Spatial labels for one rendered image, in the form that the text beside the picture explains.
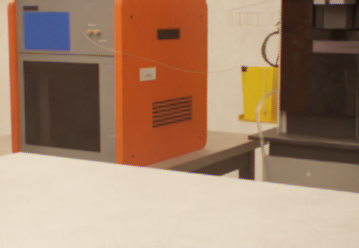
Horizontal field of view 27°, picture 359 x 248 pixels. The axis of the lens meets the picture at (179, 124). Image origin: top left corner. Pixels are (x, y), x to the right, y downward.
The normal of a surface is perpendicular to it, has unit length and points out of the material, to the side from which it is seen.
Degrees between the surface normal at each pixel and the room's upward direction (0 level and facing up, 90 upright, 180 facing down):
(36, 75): 90
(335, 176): 90
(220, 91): 90
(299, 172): 90
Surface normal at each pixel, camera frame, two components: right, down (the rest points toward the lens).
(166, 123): 0.86, 0.07
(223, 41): -0.51, 0.12
